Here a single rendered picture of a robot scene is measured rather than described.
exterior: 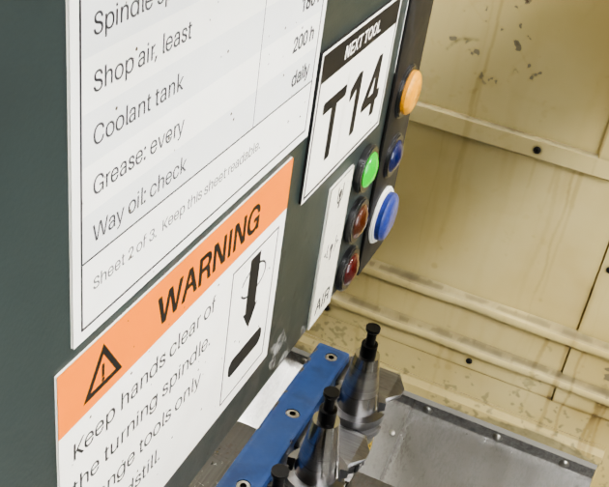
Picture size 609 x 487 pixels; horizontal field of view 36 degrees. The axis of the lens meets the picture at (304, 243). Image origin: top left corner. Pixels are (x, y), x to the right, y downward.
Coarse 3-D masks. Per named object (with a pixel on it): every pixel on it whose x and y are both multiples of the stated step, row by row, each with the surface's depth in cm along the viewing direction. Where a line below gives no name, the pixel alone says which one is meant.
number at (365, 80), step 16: (384, 48) 44; (368, 64) 43; (384, 64) 45; (352, 80) 41; (368, 80) 44; (352, 96) 42; (368, 96) 44; (352, 112) 43; (368, 112) 45; (352, 128) 44
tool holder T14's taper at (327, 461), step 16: (336, 416) 87; (320, 432) 86; (336, 432) 86; (304, 448) 87; (320, 448) 86; (336, 448) 87; (304, 464) 88; (320, 464) 87; (336, 464) 88; (304, 480) 88; (320, 480) 88
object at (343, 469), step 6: (294, 450) 92; (288, 456) 91; (294, 456) 91; (288, 462) 91; (294, 462) 91; (342, 462) 91; (288, 468) 92; (342, 468) 91; (294, 474) 89; (342, 474) 91; (288, 480) 88; (294, 480) 88; (300, 480) 89; (336, 480) 89; (342, 480) 92; (288, 486) 89; (294, 486) 88; (300, 486) 88; (306, 486) 88; (330, 486) 88; (336, 486) 89; (342, 486) 89
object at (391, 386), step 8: (344, 368) 104; (384, 368) 105; (344, 376) 103; (384, 376) 104; (392, 376) 104; (400, 376) 105; (336, 384) 103; (384, 384) 103; (392, 384) 103; (400, 384) 104; (384, 392) 102; (392, 392) 102; (400, 392) 102
